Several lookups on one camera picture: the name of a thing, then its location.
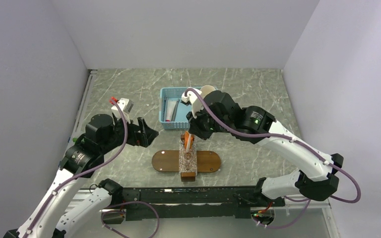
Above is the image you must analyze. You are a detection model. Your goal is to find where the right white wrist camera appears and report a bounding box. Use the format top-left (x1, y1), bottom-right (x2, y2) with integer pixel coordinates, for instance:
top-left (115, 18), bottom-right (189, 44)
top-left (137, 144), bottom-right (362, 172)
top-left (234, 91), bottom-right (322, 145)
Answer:
top-left (181, 88), bottom-right (203, 119)

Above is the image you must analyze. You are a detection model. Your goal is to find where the black base frame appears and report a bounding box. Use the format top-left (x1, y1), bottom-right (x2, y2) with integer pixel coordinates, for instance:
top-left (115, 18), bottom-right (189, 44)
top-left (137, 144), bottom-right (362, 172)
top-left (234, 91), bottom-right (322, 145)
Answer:
top-left (100, 178), bottom-right (286, 221)

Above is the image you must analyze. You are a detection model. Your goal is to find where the orange toothpaste tube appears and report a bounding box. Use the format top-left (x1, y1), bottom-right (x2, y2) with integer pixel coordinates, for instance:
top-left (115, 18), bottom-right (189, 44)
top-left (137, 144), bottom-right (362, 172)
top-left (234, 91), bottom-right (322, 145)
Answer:
top-left (181, 131), bottom-right (194, 149)

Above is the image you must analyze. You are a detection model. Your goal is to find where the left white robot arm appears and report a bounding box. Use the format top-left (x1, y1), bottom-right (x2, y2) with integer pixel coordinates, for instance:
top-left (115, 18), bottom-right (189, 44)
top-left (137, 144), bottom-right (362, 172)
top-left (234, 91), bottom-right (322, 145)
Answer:
top-left (4, 114), bottom-right (159, 238)

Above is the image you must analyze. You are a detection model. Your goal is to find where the brown oval wooden tray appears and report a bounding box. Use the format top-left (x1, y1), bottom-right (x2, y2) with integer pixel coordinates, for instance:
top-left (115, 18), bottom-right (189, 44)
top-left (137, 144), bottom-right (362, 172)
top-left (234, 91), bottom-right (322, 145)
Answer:
top-left (151, 150), bottom-right (221, 174)

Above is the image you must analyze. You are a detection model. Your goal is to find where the yellow mug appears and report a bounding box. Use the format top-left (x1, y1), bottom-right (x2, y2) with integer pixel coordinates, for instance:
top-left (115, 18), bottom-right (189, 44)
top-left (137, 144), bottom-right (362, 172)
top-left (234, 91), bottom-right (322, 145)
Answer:
top-left (200, 85), bottom-right (217, 99)

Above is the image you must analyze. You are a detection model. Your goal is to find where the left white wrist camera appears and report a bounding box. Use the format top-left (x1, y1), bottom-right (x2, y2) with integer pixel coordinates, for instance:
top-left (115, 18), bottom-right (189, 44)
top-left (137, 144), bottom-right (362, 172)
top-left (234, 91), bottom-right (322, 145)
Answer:
top-left (110, 97), bottom-right (134, 123)

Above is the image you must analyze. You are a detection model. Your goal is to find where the clear acrylic toothbrush holder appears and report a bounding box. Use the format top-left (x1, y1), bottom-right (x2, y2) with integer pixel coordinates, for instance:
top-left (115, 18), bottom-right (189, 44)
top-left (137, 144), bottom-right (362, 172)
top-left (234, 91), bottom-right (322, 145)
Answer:
top-left (179, 138), bottom-right (197, 182)

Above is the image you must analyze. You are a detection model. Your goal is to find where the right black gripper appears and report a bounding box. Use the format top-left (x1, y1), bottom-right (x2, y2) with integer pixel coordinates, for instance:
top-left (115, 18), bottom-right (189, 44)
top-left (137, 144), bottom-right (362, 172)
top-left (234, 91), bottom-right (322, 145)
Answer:
top-left (187, 102), bottom-right (232, 140)

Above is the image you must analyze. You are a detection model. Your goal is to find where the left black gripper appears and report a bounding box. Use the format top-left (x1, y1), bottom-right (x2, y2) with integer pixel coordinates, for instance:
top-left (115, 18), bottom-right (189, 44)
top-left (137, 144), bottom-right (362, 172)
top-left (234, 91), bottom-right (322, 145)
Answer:
top-left (101, 113), bottom-right (158, 153)

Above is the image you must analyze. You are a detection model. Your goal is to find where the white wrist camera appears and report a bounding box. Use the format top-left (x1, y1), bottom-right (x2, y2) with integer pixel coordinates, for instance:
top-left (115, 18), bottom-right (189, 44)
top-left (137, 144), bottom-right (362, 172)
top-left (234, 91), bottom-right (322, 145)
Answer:
top-left (110, 97), bottom-right (134, 123)
top-left (181, 88), bottom-right (203, 119)

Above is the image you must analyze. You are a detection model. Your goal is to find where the blue plastic basket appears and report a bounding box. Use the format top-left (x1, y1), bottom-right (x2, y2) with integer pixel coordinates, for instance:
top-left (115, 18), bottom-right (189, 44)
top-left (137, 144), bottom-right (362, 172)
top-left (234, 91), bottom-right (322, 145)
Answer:
top-left (159, 87), bottom-right (191, 130)

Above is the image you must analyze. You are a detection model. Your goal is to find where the white red toothpaste tube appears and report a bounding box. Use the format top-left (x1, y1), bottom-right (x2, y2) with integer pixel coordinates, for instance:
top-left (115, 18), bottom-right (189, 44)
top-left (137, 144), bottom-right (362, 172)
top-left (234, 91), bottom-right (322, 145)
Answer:
top-left (165, 100), bottom-right (180, 122)

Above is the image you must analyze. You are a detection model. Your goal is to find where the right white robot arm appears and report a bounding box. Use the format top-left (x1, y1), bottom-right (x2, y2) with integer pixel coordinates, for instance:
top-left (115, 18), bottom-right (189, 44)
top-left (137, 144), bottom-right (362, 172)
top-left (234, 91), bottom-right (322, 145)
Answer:
top-left (181, 88), bottom-right (344, 206)

